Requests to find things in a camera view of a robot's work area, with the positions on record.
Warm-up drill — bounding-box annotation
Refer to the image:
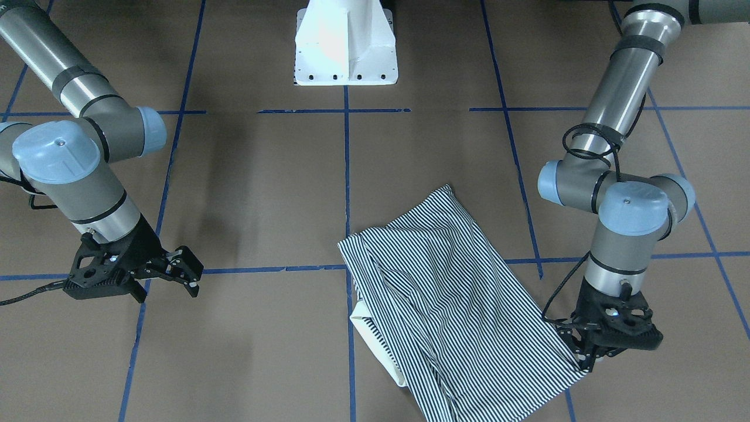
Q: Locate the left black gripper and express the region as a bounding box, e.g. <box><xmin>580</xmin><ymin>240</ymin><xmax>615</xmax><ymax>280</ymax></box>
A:
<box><xmin>557</xmin><ymin>280</ymin><xmax>663</xmax><ymax>371</ymax></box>

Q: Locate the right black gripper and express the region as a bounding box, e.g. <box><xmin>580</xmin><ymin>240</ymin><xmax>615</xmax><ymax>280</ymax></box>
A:
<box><xmin>63</xmin><ymin>216</ymin><xmax>204</xmax><ymax>304</ymax></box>

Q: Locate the striped polo shirt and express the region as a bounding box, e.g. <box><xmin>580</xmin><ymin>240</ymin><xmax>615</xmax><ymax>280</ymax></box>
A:
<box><xmin>338</xmin><ymin>185</ymin><xmax>585</xmax><ymax>421</ymax></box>

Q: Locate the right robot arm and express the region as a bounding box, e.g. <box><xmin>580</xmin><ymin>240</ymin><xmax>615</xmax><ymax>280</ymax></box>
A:
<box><xmin>1</xmin><ymin>1</ymin><xmax>203</xmax><ymax>305</ymax></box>

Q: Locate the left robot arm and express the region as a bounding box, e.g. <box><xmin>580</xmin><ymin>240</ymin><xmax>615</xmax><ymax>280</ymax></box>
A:
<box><xmin>537</xmin><ymin>1</ymin><xmax>748</xmax><ymax>372</ymax></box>

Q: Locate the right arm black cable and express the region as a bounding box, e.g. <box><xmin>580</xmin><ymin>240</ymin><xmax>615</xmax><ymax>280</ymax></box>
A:
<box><xmin>0</xmin><ymin>176</ymin><xmax>68</xmax><ymax>307</ymax></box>

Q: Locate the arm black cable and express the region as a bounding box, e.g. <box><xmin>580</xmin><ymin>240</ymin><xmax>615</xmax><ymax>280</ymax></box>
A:
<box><xmin>0</xmin><ymin>176</ymin><xmax>68</xmax><ymax>307</ymax></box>
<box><xmin>540</xmin><ymin>88</ymin><xmax>648</xmax><ymax>326</ymax></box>

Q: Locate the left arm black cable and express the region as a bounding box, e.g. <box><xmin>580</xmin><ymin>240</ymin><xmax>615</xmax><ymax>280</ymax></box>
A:
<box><xmin>540</xmin><ymin>88</ymin><xmax>648</xmax><ymax>326</ymax></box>

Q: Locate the white mounting pedestal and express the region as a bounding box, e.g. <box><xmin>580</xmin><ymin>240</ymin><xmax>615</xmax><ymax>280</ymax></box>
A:
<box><xmin>293</xmin><ymin>1</ymin><xmax>399</xmax><ymax>86</ymax></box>

